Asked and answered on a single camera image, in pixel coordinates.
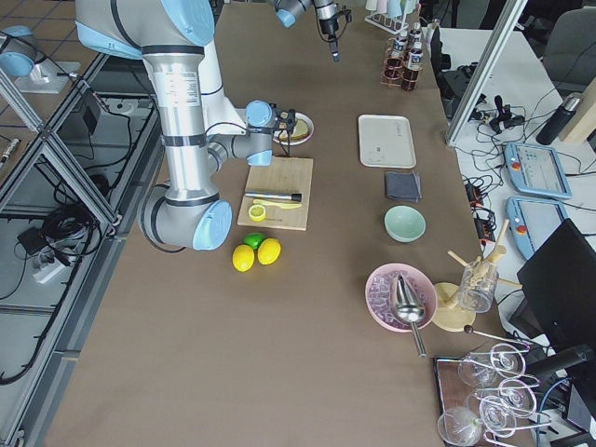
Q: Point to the yellow lemon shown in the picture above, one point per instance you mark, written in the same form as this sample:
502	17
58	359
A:
243	258
268	251

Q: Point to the wine glass rack tray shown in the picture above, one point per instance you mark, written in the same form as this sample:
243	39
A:
487	396

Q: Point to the yellow plastic knife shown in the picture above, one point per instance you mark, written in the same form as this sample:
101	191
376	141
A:
278	204

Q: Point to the tea bottle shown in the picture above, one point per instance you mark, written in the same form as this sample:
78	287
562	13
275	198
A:
394	56
412	67

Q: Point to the pink bowl with ice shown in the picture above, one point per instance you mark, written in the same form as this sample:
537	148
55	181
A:
378	289

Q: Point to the bread slice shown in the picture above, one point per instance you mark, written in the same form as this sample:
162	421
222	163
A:
301	131

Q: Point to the copper wire bottle rack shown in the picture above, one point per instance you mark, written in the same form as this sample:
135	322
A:
402	67

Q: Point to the white cup rack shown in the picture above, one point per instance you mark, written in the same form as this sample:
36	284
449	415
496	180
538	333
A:
390	15

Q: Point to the metal ice scoop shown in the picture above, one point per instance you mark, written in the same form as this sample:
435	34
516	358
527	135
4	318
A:
407	309

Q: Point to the wooden cutting board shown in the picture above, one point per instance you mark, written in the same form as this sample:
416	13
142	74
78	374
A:
284	175

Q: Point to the tea bottle front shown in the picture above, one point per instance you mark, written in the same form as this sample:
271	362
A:
412	67

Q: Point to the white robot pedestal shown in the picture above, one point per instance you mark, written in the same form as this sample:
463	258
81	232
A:
198	20

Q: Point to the blue teach pendant lower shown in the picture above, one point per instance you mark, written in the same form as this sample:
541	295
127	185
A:
532	221

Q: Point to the black thermos bottle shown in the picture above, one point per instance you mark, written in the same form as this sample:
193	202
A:
563	114

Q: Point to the cream rabbit tray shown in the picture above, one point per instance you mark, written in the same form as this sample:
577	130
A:
386	141

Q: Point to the yellow lemon near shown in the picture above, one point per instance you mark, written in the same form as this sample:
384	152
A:
243	258

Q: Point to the green lime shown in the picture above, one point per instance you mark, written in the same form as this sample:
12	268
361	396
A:
254	240

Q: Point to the black monitor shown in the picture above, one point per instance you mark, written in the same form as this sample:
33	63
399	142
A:
558	282

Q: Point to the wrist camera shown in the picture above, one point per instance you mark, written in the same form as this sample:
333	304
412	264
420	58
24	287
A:
284	123
344	12

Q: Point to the white round plate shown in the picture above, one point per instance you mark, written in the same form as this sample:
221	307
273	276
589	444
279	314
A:
310	123

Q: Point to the yellow lemon far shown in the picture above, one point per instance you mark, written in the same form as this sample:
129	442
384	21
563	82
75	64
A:
268	251

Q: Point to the green ceramic bowl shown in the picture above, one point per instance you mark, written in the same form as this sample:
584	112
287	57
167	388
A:
405	224

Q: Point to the blue teach pendant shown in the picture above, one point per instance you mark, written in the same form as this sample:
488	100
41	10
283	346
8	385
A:
536	170
532	221

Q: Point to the steel muddler black tip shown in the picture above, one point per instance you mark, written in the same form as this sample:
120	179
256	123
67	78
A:
291	197

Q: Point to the grey folded cloth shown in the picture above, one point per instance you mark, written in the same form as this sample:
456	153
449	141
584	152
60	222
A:
404	186

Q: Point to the half lemon slice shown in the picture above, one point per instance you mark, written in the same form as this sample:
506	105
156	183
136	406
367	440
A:
257	212

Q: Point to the tea bottle back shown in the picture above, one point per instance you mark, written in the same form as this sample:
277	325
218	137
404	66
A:
394	56

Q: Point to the blue teach pendant upper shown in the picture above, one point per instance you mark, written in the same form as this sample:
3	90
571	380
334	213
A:
536	170

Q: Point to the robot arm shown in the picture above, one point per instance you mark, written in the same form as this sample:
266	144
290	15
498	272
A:
327	15
201	128

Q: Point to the wooden cup tree stand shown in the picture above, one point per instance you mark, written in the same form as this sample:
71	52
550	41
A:
450	316

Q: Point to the aluminium frame post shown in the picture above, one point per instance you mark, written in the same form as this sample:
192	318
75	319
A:
489	57

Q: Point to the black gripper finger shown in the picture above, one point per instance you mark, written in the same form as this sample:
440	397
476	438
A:
334	49

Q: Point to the clear glass mug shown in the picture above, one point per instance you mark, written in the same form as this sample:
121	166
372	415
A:
476	290

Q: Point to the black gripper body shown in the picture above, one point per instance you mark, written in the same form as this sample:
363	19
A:
327	24

